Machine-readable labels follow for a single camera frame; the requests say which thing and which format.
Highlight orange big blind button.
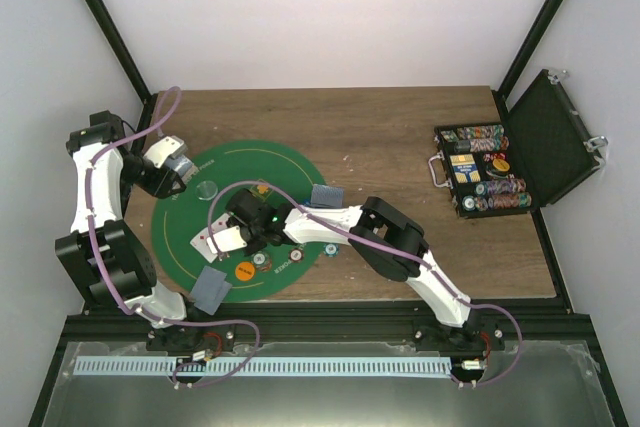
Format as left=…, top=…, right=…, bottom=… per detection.
left=234, top=261, right=257, bottom=283

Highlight light blue slotted strip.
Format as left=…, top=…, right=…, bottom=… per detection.
left=73, top=356, right=451, bottom=378

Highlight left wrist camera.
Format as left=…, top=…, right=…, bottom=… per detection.
left=144, top=136, right=187, bottom=168

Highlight red poker chip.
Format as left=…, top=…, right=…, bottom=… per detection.
left=288, top=248, right=304, bottom=263

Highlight black poker case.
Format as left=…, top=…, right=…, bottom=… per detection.
left=431, top=69, right=608, bottom=219

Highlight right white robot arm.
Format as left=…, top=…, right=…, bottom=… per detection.
left=212, top=188, right=480, bottom=350

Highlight green round poker mat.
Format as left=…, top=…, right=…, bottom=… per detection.
left=151, top=140, right=324, bottom=302

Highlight blue checkered playing card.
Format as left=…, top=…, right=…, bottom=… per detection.
left=194, top=281, right=232, bottom=316

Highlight clear dealer button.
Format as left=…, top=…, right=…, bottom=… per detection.
left=196, top=180, right=218, bottom=201

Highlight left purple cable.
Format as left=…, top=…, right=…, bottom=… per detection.
left=83, top=85, right=264, bottom=391

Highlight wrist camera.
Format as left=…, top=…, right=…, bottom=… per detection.
left=144, top=136, right=187, bottom=168
left=206, top=226, right=247, bottom=255

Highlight single teal poker chip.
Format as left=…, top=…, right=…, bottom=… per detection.
left=323, top=243, right=339, bottom=257

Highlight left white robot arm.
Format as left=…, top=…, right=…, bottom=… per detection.
left=55, top=111, right=205, bottom=351

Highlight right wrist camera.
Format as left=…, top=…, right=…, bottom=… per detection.
left=206, top=226, right=247, bottom=255

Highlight blue playing card deck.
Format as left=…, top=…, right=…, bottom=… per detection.
left=165, top=155, right=199, bottom=184

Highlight face-up diamonds playing card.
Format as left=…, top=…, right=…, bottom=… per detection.
left=190, top=229, right=217, bottom=263

